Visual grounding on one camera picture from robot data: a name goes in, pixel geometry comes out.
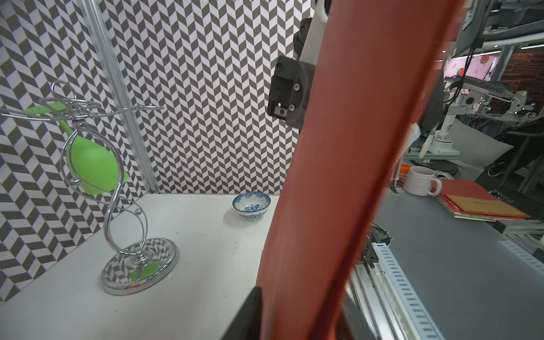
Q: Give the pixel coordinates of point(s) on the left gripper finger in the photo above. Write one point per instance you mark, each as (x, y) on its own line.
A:
(246, 324)

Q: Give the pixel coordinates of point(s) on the plain red paper bag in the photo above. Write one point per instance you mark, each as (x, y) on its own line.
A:
(375, 71)

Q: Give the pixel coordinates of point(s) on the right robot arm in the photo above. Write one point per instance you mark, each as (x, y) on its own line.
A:
(292, 79)

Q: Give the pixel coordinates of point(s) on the blue white ceramic dish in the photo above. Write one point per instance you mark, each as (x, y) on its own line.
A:
(251, 206)

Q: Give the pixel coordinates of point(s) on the white ceramic mug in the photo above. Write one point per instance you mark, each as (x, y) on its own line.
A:
(422, 181)

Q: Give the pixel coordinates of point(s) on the stack of red books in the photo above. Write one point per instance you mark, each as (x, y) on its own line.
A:
(467, 200)

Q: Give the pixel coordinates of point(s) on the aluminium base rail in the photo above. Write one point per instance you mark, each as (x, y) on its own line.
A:
(381, 303)

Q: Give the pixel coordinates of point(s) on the green wire rack stand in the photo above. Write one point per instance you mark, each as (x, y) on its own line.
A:
(92, 166)

